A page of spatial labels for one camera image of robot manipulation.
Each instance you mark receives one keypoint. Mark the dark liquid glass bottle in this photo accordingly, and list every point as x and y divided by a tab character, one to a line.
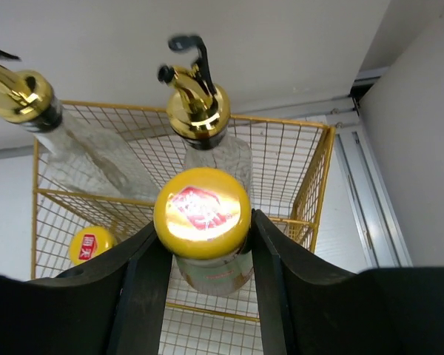
199	112

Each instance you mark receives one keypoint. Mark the yellow wire rack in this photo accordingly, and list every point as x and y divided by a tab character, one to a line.
290	166

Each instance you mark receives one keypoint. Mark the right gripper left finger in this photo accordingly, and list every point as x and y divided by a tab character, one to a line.
111	304

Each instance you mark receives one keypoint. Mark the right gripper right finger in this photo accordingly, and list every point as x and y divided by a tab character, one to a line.
309	306

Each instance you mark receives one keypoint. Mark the clear glass oil bottle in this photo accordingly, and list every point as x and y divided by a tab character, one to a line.
81	157

